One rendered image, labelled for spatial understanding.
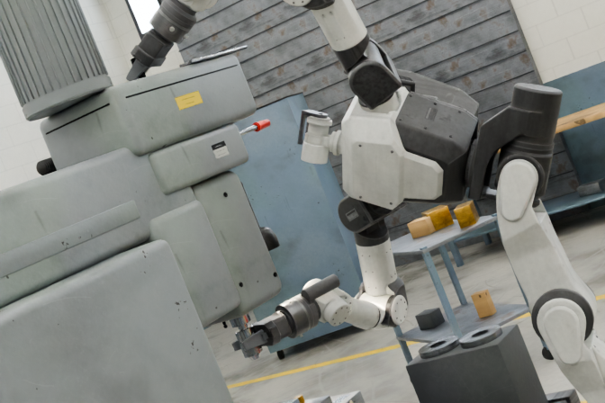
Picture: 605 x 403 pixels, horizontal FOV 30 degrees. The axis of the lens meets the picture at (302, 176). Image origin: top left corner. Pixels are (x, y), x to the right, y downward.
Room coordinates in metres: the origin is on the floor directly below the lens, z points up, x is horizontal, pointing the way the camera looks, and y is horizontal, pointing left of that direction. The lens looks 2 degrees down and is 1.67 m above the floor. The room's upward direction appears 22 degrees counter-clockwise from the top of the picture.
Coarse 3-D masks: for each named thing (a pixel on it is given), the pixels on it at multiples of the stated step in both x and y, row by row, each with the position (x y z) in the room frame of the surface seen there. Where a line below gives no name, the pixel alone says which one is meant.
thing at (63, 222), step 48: (0, 192) 2.09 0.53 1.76; (48, 192) 2.17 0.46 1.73; (96, 192) 2.27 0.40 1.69; (144, 192) 2.38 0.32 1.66; (192, 192) 2.50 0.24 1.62; (0, 240) 2.05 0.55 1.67; (48, 240) 2.13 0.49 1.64; (96, 240) 2.23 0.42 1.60; (144, 240) 2.35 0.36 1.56; (0, 288) 2.01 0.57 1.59
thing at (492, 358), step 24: (456, 336) 2.34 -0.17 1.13; (480, 336) 2.26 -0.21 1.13; (504, 336) 2.24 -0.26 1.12; (432, 360) 2.29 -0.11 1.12; (456, 360) 2.26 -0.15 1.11; (480, 360) 2.23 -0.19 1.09; (504, 360) 2.21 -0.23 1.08; (528, 360) 2.29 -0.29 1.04; (432, 384) 2.30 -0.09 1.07; (456, 384) 2.27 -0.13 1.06; (480, 384) 2.24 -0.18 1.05; (504, 384) 2.21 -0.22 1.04; (528, 384) 2.26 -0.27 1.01
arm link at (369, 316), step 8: (368, 296) 2.97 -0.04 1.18; (376, 296) 2.95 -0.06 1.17; (384, 296) 2.94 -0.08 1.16; (392, 296) 2.93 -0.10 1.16; (360, 304) 2.85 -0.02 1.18; (368, 304) 2.89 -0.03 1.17; (376, 304) 2.94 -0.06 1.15; (384, 304) 2.92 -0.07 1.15; (360, 312) 2.84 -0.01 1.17; (368, 312) 2.87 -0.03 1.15; (376, 312) 2.90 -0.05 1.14; (384, 312) 2.92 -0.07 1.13; (352, 320) 2.84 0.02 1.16; (360, 320) 2.86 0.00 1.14; (368, 320) 2.87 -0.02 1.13; (376, 320) 2.90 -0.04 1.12; (384, 320) 2.91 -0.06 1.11; (368, 328) 2.91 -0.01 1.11; (376, 328) 2.93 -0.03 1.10
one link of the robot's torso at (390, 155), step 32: (416, 96) 2.72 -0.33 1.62; (448, 96) 2.75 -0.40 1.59; (352, 128) 2.65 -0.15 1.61; (384, 128) 2.62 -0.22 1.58; (416, 128) 2.63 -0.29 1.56; (448, 128) 2.65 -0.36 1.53; (352, 160) 2.69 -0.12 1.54; (384, 160) 2.65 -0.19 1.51; (416, 160) 2.63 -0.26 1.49; (448, 160) 2.62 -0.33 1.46; (352, 192) 2.75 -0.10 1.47; (384, 192) 2.71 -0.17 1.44; (416, 192) 2.69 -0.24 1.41; (448, 192) 2.67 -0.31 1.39
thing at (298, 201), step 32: (288, 96) 8.64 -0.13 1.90; (288, 128) 8.62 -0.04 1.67; (256, 160) 8.70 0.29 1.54; (288, 160) 8.64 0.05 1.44; (256, 192) 8.73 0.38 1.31; (288, 192) 8.67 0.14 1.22; (320, 192) 8.61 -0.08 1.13; (288, 224) 8.69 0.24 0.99; (320, 224) 8.63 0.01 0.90; (288, 256) 8.72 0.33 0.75; (320, 256) 8.66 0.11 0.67; (352, 256) 8.65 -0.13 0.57; (288, 288) 8.74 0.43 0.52; (352, 288) 8.62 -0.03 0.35
